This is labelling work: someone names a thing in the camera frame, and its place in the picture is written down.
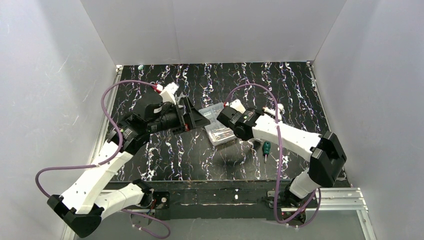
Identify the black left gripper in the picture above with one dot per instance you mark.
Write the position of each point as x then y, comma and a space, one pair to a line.
185, 114

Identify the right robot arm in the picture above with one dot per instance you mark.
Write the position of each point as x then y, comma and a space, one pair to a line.
323, 152

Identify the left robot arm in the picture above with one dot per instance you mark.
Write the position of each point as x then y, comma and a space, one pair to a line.
82, 206

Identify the clear plastic screw box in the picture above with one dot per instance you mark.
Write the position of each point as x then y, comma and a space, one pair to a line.
217, 133

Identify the white plastic faucet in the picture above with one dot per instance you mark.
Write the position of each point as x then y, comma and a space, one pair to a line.
272, 112

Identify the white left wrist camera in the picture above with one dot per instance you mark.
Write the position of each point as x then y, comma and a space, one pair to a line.
167, 92

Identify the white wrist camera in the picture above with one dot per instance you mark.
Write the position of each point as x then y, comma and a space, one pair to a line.
167, 92
237, 105

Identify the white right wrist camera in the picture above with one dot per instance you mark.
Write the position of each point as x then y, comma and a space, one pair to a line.
237, 105

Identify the green handled screwdriver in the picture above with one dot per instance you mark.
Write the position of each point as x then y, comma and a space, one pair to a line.
266, 146

